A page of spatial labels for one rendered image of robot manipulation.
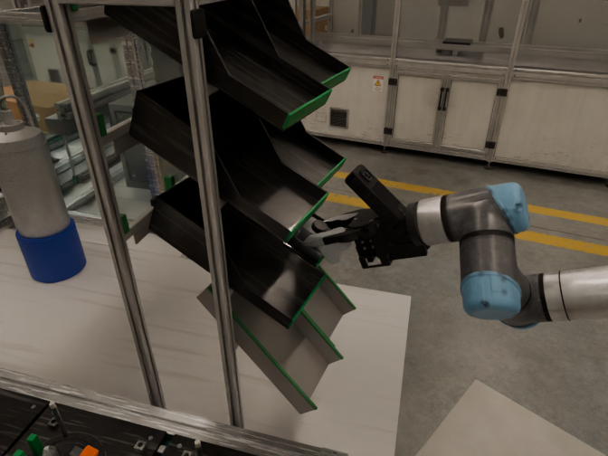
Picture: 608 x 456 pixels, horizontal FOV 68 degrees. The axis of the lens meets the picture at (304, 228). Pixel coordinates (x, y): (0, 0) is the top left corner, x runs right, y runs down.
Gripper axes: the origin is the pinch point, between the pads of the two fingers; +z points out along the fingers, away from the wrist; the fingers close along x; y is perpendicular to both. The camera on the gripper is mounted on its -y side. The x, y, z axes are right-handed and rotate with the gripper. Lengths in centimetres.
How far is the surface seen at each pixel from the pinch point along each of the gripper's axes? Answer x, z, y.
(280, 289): -13.3, 2.0, 3.6
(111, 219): -24.6, 15.9, -18.4
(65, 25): -24.2, 4.6, -42.4
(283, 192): -9.7, -4.3, -11.5
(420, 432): 61, 32, 123
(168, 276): 16, 66, 12
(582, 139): 362, -40, 116
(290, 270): -7.9, 2.4, 3.1
